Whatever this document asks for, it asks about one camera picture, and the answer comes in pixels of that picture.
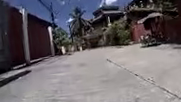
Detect overhead wires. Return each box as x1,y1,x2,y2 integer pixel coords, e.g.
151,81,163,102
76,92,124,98
34,0,54,17

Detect green bush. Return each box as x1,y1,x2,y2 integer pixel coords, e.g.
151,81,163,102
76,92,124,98
103,16,134,49
51,24,74,55

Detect tiered roof building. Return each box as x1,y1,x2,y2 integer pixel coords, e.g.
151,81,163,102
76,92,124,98
87,2,131,33

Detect raised concrete pavement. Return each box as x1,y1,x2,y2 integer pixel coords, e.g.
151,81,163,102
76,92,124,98
0,55,56,95

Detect red building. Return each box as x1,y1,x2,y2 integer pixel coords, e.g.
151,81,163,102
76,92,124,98
125,0,181,50

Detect low wall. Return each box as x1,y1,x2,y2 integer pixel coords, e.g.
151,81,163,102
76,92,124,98
70,29,111,52

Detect grey concrete road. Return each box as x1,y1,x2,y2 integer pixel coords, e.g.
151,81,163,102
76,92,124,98
0,36,181,102

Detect utility pole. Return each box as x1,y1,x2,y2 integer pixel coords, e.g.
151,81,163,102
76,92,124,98
48,2,57,31

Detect palm tree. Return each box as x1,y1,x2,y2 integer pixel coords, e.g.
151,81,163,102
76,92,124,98
66,5,95,41

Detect red wall with white pillars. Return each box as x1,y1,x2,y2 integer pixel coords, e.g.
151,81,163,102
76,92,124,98
3,0,59,68

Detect parked motorcycle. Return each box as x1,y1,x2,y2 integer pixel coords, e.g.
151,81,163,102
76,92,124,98
139,32,159,48

